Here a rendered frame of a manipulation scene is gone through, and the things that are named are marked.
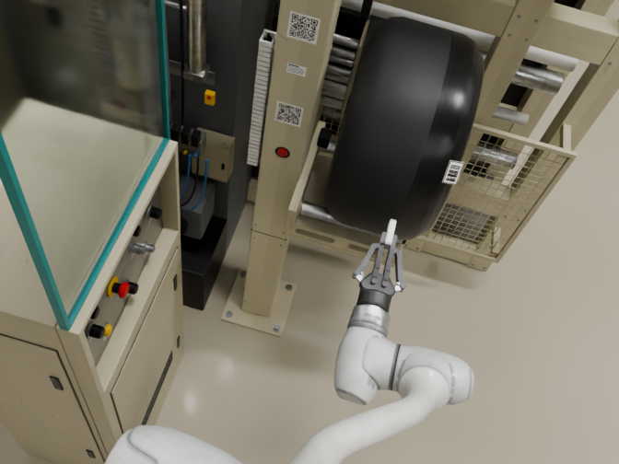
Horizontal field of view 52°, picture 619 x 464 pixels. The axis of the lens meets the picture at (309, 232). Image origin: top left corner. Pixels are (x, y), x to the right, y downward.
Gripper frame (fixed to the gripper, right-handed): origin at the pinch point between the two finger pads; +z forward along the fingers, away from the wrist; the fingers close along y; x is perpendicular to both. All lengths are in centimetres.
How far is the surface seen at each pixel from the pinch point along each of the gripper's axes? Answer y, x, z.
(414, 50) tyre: 6.3, -18.3, 41.6
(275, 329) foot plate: 24, 125, 9
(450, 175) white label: -10.6, -6.2, 17.2
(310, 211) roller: 21.1, 36.4, 19.9
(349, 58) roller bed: 23, 21, 69
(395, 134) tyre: 5.3, -11.5, 20.4
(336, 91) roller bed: 25, 36, 67
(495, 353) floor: -72, 130, 28
